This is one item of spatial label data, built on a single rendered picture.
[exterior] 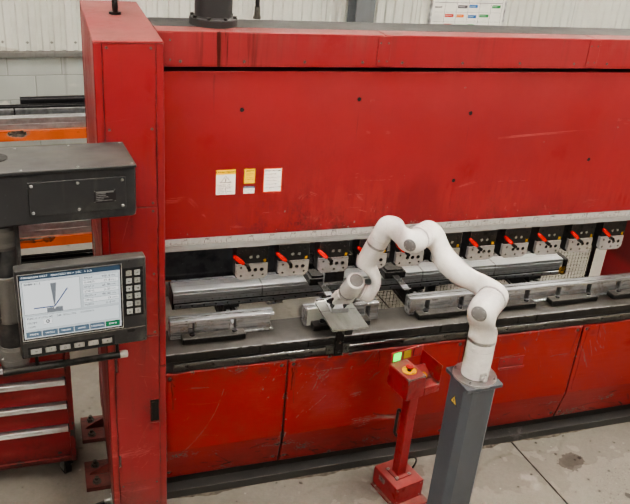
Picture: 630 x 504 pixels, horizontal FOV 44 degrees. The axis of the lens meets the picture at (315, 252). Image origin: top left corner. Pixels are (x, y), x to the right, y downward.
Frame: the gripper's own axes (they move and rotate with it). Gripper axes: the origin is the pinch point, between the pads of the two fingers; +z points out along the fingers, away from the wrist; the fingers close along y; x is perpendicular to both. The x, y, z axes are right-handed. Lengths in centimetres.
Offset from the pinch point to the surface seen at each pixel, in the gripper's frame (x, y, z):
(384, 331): 12.5, -24.4, 9.7
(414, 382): 41, -31, 0
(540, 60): -82, -88, -84
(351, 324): 12.8, -2.4, -7.0
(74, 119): -152, 121, 72
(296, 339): 13.3, 21.0, 8.9
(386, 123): -62, -16, -63
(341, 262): -17.8, -1.9, -9.6
